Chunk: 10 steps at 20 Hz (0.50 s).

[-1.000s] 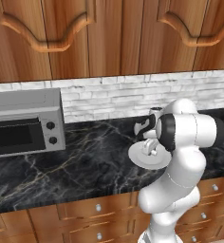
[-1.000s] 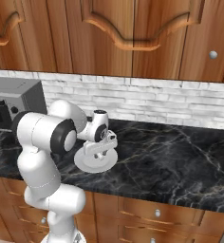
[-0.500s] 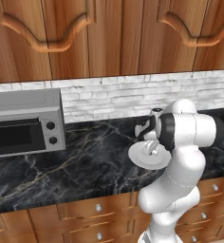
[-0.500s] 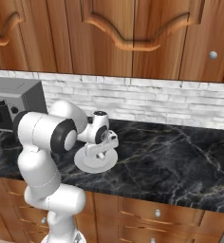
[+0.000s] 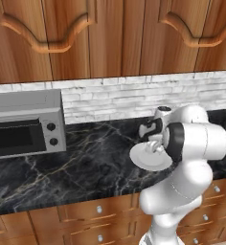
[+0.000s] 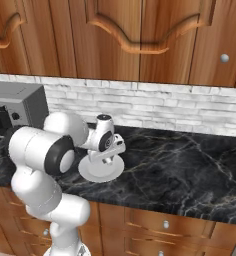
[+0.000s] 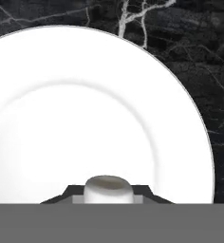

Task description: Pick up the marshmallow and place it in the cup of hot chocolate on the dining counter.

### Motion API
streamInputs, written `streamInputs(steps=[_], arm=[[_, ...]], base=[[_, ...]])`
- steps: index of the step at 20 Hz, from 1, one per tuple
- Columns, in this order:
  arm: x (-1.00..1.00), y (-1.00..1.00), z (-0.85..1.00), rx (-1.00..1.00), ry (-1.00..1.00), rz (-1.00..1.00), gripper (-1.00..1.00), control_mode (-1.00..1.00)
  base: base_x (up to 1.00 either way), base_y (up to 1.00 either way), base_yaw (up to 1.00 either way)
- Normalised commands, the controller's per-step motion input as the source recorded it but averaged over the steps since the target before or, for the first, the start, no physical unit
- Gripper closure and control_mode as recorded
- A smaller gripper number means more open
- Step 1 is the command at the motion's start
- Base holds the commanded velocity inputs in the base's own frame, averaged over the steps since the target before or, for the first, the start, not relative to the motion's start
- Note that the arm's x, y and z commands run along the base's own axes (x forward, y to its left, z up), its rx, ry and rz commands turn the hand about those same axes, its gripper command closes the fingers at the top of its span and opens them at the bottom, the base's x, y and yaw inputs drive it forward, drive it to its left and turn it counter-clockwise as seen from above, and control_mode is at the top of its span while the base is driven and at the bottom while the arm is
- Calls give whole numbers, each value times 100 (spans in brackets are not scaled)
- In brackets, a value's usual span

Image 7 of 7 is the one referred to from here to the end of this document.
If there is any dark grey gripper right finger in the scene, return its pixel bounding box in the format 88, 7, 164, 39
129, 184, 176, 205

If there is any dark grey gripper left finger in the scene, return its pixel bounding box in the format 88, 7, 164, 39
40, 184, 87, 205

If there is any white marshmallow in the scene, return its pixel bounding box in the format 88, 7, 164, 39
83, 175, 134, 205

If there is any white round plate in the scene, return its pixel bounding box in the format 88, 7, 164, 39
0, 24, 216, 205

